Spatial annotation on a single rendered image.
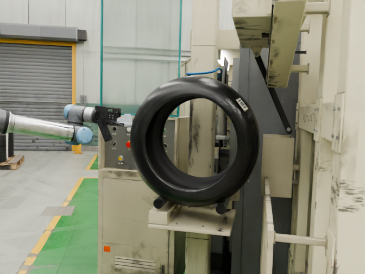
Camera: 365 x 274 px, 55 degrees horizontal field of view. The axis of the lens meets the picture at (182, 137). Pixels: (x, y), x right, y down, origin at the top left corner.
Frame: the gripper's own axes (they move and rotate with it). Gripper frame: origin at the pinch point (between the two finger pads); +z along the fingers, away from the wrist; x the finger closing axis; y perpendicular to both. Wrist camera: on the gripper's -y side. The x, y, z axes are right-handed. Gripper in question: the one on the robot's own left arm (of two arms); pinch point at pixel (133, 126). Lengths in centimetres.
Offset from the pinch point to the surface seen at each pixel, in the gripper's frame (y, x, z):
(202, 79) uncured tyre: 25.4, -8.5, 31.1
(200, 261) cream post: -70, 27, 38
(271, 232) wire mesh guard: -17, -60, 65
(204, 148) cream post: -8.7, 27.4, 31.2
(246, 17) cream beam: 46, -34, 47
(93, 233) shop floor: -136, 172, -92
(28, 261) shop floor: -138, 96, -113
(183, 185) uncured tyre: -26.9, 14.0, 25.3
